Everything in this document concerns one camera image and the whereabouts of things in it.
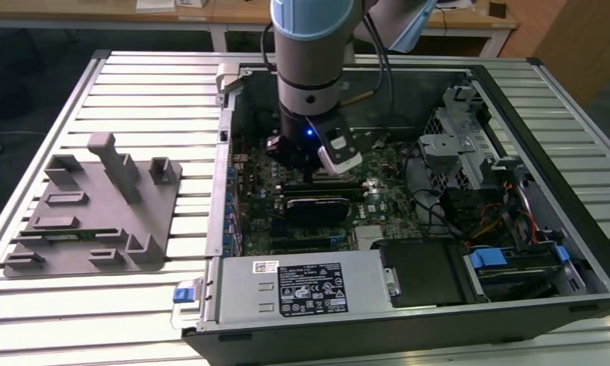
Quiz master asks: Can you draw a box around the black graphics card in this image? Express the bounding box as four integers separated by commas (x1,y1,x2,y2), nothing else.
281,196,353,230

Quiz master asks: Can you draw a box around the green motherboard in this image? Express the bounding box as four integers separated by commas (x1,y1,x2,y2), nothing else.
226,125,427,257

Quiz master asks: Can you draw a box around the long black expansion slot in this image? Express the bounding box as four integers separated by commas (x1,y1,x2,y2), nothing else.
269,236,337,255

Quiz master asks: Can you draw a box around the silver finned heatsink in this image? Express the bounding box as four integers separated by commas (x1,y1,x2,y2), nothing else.
354,223,389,248

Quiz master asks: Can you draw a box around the metal drive cage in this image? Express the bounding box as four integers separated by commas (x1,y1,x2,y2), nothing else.
415,85,527,191

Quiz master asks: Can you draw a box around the grey parts rack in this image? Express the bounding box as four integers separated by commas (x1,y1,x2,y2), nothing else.
2,132,185,279

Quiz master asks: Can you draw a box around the grey power supply unit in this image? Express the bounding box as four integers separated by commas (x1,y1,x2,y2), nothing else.
202,249,403,333

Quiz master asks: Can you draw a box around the black plastic shroud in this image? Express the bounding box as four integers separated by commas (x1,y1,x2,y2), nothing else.
377,239,473,309

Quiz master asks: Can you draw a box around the hard disk in blue carrier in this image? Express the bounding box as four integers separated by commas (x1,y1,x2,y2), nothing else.
465,246,570,303

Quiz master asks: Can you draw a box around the wooden desk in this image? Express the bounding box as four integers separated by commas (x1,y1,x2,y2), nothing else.
0,0,521,58

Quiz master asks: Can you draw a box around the black PC case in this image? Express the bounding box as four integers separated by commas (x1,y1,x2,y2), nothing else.
178,56,610,366

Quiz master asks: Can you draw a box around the green RAM stick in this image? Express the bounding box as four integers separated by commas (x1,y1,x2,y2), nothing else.
18,227,122,240

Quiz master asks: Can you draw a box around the wooden cabinet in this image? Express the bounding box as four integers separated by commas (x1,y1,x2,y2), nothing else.
501,0,610,106

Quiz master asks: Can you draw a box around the thin black cable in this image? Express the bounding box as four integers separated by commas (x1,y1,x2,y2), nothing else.
259,21,281,75

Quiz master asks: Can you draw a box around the black cable with brass plug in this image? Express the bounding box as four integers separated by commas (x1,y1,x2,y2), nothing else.
341,7,393,108

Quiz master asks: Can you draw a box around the orange wire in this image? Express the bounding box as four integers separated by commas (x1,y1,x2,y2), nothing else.
465,215,507,242

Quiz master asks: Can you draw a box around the grey handle with blue latch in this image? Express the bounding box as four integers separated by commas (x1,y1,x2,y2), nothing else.
169,277,207,331

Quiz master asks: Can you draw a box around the red wire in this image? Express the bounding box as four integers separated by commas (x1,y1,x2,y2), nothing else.
523,204,541,246

